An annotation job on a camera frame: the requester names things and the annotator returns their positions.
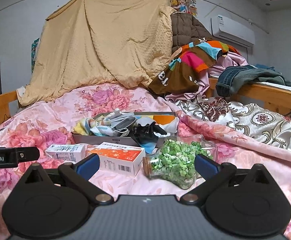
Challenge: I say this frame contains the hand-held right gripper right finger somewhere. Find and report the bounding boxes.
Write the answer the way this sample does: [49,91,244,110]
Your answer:
[181,154,276,203]

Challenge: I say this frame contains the colourful wall poster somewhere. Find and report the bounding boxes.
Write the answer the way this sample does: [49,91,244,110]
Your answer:
[168,0,198,18]

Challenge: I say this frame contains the glass jar of green stars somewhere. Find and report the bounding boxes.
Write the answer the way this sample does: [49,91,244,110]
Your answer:
[142,139,217,190]

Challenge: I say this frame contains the blue jeans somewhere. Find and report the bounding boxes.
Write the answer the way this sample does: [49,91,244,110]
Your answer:
[216,66,251,97]

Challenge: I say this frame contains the yellow cartoon cloth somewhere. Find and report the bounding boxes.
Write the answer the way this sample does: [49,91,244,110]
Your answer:
[72,119,103,135]

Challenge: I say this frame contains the blue cartoon cloth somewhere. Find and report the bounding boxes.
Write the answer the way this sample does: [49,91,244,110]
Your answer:
[142,142,158,154]

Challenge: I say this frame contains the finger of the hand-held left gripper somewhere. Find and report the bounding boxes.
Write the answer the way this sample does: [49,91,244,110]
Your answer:
[15,147,40,162]

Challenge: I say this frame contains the white gauze cloth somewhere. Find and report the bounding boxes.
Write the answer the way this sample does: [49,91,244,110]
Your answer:
[108,109,126,120]

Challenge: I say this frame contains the orange cloth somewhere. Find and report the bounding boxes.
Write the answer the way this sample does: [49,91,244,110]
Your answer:
[153,115,175,126]

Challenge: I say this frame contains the white air conditioner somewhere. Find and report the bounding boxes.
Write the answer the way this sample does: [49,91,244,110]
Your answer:
[210,14,256,47]

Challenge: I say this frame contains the orange white medicine box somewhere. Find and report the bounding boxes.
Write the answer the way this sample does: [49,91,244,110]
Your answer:
[87,144,146,178]

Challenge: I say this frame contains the grey face mask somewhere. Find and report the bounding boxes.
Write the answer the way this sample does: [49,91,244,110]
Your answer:
[110,116,137,137]

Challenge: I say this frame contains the black cloth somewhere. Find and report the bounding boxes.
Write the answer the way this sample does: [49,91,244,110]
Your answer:
[130,120,170,148]

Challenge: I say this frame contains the brown colourful striped cloth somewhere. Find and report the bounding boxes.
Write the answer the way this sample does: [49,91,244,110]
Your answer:
[148,39,236,97]

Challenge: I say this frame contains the pink garment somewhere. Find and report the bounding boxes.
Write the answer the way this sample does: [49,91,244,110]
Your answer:
[166,46,250,103]

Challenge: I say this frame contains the yellow dotted blanket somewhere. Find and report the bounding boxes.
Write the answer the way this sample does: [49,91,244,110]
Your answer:
[18,0,176,107]

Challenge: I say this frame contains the white blue printed cloth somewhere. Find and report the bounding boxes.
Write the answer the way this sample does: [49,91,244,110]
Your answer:
[90,125,116,137]

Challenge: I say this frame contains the pink floral bedsheet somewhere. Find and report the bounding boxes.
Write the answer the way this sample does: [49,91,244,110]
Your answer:
[0,82,291,240]

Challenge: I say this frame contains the brown quilted blanket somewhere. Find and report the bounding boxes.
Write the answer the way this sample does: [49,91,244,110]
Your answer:
[171,12,213,54]

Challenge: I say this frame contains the wooden bed side rail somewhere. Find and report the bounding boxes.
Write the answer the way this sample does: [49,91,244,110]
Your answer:
[0,89,19,140]

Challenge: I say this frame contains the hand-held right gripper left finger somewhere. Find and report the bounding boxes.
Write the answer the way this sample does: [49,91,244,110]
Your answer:
[17,153,113,203]

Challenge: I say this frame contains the beige red ornate blanket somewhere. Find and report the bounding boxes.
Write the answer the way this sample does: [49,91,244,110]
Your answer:
[176,96,291,155]

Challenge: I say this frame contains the teal wall poster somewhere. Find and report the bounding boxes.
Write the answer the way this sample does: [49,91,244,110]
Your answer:
[30,38,39,75]

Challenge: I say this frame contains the shallow box with cartoon picture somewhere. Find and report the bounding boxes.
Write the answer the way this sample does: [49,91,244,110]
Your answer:
[72,111,180,149]

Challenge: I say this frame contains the white blue medicine box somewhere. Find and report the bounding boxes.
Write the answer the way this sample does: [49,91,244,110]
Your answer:
[45,144,86,163]

